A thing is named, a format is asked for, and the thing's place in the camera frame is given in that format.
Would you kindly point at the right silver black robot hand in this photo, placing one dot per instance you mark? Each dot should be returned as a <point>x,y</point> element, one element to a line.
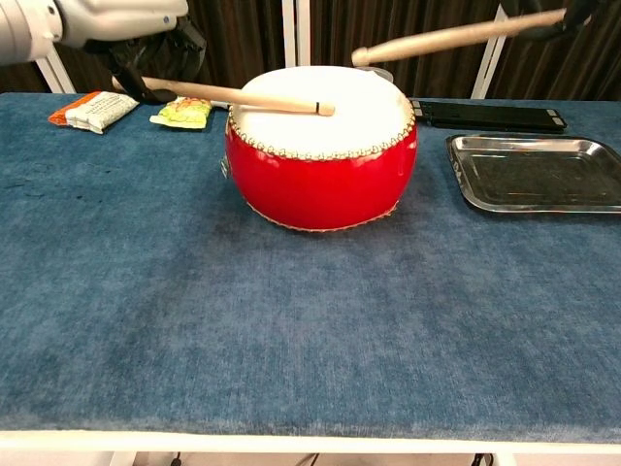
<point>538,7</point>

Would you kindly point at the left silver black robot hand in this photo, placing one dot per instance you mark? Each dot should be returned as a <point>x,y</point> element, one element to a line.
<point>126,19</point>

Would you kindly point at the plain wooden drumstick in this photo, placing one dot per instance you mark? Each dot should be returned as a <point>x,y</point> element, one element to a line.
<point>436,39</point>

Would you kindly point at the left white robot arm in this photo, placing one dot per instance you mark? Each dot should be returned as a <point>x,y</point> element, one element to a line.
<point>24,29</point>

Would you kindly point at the stainless steel tray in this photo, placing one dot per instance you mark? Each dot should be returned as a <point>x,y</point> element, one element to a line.
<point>529,175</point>

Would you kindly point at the red drum with white skin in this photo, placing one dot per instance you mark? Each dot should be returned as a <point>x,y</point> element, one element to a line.
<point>320,184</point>

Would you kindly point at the dark brown curtain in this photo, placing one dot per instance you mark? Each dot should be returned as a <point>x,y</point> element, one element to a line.
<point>242,43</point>
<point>398,14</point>
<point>14,77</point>
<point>572,68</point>

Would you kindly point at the orange and white snack packet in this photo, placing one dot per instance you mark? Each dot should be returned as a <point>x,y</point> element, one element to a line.
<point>94,112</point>

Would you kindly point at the green yellow snack bag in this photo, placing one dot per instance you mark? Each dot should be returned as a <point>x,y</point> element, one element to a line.
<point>182,114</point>

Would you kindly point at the black flat bar grey pads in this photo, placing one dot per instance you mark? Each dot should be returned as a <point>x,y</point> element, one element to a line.
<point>485,115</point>

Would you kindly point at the white purple toothpaste tube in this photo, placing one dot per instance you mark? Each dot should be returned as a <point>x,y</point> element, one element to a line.
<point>220,105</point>

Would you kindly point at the blue table cloth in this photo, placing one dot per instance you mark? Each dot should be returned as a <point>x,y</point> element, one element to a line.
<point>301,340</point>

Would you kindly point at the white frame post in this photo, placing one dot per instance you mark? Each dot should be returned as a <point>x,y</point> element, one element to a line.
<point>296,34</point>
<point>487,63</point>
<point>55,75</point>

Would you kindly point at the white table frame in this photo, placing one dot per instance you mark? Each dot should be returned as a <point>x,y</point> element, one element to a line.
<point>301,444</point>

